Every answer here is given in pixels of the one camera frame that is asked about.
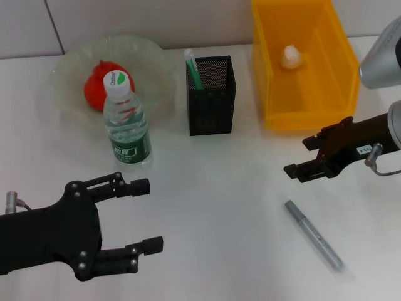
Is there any green utility knife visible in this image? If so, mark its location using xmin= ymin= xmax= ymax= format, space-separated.
xmin=184 ymin=48 xmax=204 ymax=91

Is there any yellow plastic bin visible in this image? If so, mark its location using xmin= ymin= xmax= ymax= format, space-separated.
xmin=251 ymin=0 xmax=361 ymax=131

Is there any grey marker pen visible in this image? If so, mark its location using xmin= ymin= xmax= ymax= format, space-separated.
xmin=284 ymin=199 xmax=345 ymax=273

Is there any black mesh pen holder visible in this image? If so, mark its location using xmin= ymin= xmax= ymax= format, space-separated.
xmin=185 ymin=55 xmax=236 ymax=137

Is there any right gripper plug with cable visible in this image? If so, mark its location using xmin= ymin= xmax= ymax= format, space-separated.
xmin=365 ymin=143 xmax=401 ymax=176

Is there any white paper ball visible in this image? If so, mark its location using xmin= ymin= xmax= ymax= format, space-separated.
xmin=279 ymin=45 xmax=304 ymax=69

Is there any red tomato-shaped toy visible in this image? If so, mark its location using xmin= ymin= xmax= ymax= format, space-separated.
xmin=83 ymin=59 xmax=136 ymax=113

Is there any left gripper plug with cable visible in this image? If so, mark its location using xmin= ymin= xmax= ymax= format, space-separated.
xmin=4 ymin=191 xmax=34 ymax=216

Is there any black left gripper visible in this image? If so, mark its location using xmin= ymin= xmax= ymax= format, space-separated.
xmin=0 ymin=181 xmax=104 ymax=282

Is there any gripper plug with cable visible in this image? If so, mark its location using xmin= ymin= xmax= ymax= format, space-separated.
xmin=4 ymin=191 xmax=34 ymax=216
xmin=365 ymin=143 xmax=401 ymax=176

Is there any clear green-label water bottle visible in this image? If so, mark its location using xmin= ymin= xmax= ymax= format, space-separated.
xmin=102 ymin=71 xmax=154 ymax=167

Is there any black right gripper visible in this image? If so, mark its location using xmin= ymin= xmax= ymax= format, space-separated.
xmin=283 ymin=112 xmax=394 ymax=184

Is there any green glass fruit plate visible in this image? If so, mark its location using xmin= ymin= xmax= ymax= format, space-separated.
xmin=49 ymin=34 xmax=175 ymax=126

